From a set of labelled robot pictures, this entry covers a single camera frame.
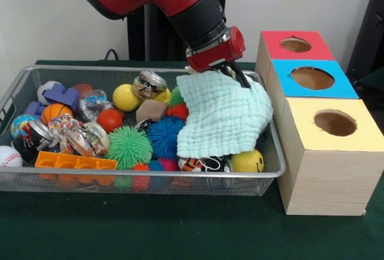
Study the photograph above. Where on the orange plastic tray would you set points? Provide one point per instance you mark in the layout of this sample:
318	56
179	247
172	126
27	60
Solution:
75	162

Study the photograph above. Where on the wooden box with three holes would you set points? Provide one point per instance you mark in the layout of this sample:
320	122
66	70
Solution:
330	182

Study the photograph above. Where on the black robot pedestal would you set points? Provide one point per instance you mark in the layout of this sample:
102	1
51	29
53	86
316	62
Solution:
156	38

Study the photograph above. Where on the yellow smiley ball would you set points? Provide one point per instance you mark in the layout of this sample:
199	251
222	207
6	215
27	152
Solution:
249	161

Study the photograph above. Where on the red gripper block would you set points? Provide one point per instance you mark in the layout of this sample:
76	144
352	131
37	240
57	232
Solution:
219	53

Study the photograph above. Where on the cream knitted cloth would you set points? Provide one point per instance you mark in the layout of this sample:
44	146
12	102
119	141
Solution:
231	71

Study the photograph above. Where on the orange basketball toy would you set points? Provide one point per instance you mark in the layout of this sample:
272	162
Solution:
57	113

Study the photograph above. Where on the tan foam block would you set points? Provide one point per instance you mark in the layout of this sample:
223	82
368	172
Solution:
151	110

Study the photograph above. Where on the multicoloured frayed cloth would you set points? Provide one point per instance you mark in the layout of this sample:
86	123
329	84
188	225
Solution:
64	128

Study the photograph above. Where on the light blue muslin cloth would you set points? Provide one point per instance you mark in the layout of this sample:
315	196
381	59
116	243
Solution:
222	113

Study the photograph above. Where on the blue spiky ball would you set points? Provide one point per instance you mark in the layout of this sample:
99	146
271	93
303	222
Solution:
165	137

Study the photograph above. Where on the green spiky ball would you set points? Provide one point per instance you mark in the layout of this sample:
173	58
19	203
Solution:
129	149

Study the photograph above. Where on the red rubber ball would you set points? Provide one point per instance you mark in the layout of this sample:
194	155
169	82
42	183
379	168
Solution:
109	120

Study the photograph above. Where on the white baseball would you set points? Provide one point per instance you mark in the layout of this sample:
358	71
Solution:
9	158

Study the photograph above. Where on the plain yellow ball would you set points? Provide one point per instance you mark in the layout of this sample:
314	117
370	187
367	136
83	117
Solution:
126	98

